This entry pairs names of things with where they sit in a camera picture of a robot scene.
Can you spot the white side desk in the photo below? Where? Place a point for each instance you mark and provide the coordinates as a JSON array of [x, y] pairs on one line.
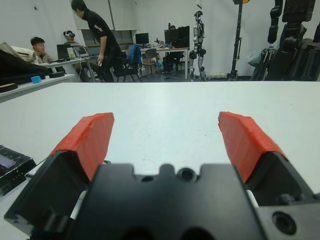
[[37, 86]]

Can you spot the gray office chair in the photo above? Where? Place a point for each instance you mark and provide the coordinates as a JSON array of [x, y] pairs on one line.
[[150, 53]]

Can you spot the teal bag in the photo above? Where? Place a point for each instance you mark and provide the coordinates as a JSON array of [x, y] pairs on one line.
[[253, 58]]

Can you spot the long white office desk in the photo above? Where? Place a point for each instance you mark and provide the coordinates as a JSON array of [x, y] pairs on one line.
[[175, 49]]

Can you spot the flat black device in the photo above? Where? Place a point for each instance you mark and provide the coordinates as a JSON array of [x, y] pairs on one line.
[[57, 75]]

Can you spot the silver humanoid robot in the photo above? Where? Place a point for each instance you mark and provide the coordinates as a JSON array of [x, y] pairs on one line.
[[198, 37]]

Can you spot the gray folded stand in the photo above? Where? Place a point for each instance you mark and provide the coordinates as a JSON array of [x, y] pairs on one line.
[[265, 65]]

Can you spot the white objects on floor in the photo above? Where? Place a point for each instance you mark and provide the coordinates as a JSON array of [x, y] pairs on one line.
[[217, 75]]

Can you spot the white desk with laptops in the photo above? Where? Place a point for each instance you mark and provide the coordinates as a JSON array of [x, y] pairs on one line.
[[62, 63]]

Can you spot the black open laptop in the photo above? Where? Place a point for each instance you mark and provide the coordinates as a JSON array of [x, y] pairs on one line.
[[62, 51]]

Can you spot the person behind monitors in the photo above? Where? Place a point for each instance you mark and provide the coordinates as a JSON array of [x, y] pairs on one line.
[[172, 27]]

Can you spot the tall black monitor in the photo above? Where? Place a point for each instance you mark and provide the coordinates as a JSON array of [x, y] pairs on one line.
[[183, 35]]

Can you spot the beige cloth bag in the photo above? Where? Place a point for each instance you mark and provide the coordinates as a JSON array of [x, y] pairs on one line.
[[20, 51]]

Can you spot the large black case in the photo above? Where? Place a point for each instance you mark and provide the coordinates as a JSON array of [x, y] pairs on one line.
[[17, 70]]

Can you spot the black slab camera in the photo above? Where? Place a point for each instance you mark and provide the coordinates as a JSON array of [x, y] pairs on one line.
[[17, 160]]

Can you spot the small cyan block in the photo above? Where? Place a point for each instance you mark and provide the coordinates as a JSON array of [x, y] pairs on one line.
[[36, 79]]

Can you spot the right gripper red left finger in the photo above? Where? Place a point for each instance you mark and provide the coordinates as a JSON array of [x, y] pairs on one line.
[[87, 140]]

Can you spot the seated person with headset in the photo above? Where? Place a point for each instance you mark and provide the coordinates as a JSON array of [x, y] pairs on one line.
[[69, 36]]

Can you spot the black round tray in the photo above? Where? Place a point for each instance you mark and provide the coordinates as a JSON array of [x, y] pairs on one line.
[[7, 87]]

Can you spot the blue jacket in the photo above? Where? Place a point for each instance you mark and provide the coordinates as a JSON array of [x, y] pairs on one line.
[[135, 53]]

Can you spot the black stand pole orange top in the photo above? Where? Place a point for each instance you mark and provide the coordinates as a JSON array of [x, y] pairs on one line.
[[239, 37]]

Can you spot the white wall board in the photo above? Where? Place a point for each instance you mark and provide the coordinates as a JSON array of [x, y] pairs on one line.
[[125, 15]]

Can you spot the small black monitor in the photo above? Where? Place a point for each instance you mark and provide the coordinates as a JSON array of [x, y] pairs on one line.
[[141, 38]]

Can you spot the black office chair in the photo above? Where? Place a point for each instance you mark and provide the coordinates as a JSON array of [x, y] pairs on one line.
[[125, 68]]

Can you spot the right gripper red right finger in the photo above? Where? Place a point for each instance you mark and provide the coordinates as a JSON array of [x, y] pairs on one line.
[[245, 140]]

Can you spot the open laptop lit screen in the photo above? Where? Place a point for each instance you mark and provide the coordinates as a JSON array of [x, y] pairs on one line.
[[80, 51]]

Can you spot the seated man beige jacket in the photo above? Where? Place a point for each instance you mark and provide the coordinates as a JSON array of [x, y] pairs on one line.
[[40, 56]]

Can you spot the standing man in black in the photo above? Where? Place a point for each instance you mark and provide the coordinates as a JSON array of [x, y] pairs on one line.
[[105, 37]]

